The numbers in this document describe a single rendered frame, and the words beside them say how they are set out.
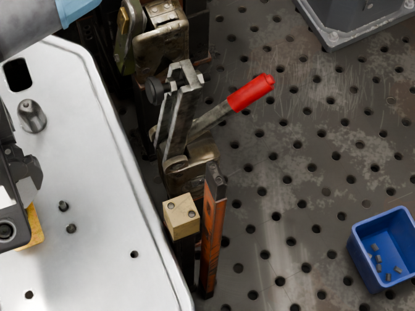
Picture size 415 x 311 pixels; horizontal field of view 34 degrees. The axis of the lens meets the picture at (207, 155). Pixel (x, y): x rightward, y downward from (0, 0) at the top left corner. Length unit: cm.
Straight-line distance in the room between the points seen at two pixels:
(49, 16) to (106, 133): 35
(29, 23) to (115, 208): 35
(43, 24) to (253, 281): 68
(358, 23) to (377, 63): 8
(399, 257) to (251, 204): 26
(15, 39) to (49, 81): 38
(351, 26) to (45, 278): 75
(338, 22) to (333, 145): 23
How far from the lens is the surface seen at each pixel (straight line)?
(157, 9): 90
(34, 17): 56
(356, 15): 129
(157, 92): 67
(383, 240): 119
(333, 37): 131
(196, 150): 82
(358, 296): 116
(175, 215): 78
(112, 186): 86
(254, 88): 76
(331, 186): 121
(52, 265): 84
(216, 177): 65
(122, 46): 91
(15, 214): 68
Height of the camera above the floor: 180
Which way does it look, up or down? 66 degrees down
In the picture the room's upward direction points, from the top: 4 degrees clockwise
